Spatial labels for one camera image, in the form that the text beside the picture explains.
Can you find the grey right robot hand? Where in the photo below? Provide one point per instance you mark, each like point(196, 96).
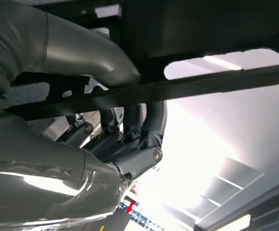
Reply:
point(33, 191)

